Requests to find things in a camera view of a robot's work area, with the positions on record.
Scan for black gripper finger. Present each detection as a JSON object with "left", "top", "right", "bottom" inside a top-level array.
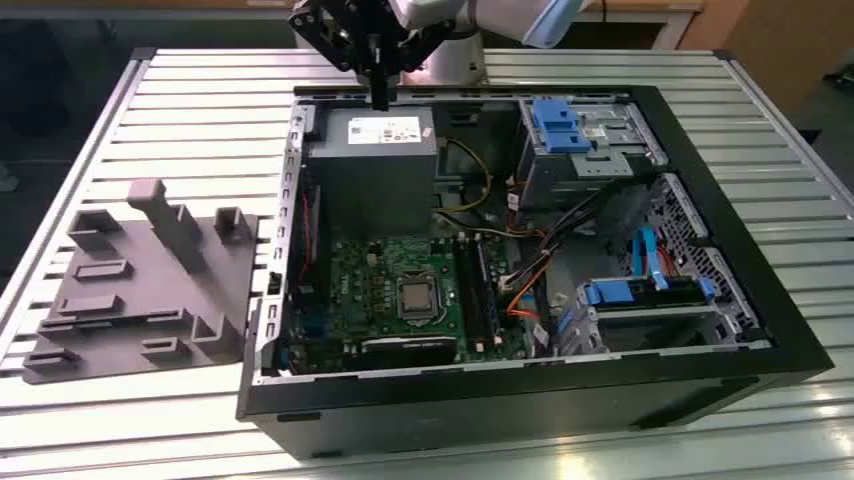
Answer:
[
  {"left": 380, "top": 28, "right": 442, "bottom": 111},
  {"left": 287, "top": 0, "right": 383, "bottom": 111}
]

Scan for black RAM slot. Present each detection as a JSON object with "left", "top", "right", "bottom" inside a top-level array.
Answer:
[{"left": 452, "top": 234, "right": 483, "bottom": 352}]

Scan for grey power supply unit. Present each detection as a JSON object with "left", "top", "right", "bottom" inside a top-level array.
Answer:
[{"left": 303, "top": 107, "right": 442, "bottom": 236}]

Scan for blue drive carrier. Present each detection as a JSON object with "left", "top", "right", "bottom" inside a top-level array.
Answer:
[{"left": 532, "top": 99, "right": 594, "bottom": 155}]

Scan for wooden top desk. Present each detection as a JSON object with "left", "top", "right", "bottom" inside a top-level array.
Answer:
[{"left": 0, "top": 0, "right": 710, "bottom": 51}]

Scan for metal drive cage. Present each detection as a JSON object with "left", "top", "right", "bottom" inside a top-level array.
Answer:
[{"left": 516, "top": 97, "right": 669, "bottom": 211}]

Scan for green motherboard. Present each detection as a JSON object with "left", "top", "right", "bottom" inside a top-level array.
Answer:
[{"left": 286, "top": 233, "right": 535, "bottom": 375}]

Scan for silver CPU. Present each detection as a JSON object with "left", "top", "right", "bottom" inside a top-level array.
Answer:
[{"left": 402, "top": 285, "right": 435, "bottom": 312}]

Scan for CPU socket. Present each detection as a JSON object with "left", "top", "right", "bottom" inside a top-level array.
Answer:
[{"left": 392, "top": 269, "right": 447, "bottom": 329}]

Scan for wooden cabinet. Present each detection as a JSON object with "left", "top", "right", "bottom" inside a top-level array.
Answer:
[{"left": 679, "top": 0, "right": 854, "bottom": 119}]

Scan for hard disk in blue carrier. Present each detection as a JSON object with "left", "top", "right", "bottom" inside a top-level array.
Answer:
[{"left": 578, "top": 276, "right": 719, "bottom": 314}]

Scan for grey parts rack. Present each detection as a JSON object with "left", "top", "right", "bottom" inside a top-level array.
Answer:
[{"left": 21, "top": 178, "right": 263, "bottom": 386}]

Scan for black graphics card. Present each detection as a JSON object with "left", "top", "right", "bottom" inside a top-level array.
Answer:
[{"left": 343, "top": 334, "right": 462, "bottom": 372}]

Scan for metal disk bay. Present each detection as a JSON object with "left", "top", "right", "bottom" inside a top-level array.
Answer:
[{"left": 556, "top": 277, "right": 769, "bottom": 357}]

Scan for black PC case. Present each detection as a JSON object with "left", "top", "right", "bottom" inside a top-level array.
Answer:
[{"left": 234, "top": 83, "right": 837, "bottom": 460}]

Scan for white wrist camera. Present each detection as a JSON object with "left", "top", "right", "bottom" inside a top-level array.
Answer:
[{"left": 390, "top": 0, "right": 468, "bottom": 30}]

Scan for yellow and black wires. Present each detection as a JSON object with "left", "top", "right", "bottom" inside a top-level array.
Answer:
[{"left": 432, "top": 138, "right": 495, "bottom": 226}]

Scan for thin red wire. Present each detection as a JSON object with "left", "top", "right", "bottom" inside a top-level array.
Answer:
[{"left": 298, "top": 191, "right": 315, "bottom": 289}]

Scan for orange SATA wire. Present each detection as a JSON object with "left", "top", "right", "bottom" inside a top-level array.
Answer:
[{"left": 504, "top": 249, "right": 556, "bottom": 320}]

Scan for blue SATA wire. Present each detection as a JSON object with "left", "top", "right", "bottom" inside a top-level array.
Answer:
[{"left": 630, "top": 225, "right": 673, "bottom": 293}]

